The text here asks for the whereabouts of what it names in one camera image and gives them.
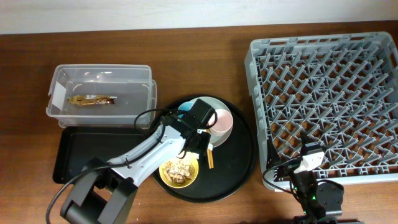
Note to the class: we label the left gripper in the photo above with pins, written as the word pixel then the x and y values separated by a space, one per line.
pixel 203 145

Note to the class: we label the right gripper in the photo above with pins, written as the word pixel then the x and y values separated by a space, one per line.
pixel 273 157

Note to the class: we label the blue cup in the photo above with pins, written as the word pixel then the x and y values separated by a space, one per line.
pixel 184 108

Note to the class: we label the pink cup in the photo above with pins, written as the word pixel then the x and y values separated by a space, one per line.
pixel 221 122

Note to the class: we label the wooden chopstick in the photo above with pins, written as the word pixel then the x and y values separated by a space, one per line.
pixel 209 158
pixel 212 159

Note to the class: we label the food scraps pile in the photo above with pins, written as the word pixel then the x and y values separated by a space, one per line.
pixel 178 171

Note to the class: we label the yellow bowl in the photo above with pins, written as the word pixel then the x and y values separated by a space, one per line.
pixel 188 156

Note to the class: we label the gold foil wrapper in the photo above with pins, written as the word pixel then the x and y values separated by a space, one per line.
pixel 86 100

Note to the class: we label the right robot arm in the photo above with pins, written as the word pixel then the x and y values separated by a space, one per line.
pixel 320 199

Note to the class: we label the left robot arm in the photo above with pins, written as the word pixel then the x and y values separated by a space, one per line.
pixel 104 191

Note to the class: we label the grey dishwasher rack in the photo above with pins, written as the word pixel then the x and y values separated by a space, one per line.
pixel 341 89

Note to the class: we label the clear plastic waste bin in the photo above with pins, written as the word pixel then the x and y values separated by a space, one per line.
pixel 133 85

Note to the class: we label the round black serving tray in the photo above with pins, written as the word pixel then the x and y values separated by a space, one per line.
pixel 234 162

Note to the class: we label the black rectangular tray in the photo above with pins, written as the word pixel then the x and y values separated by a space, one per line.
pixel 80 144

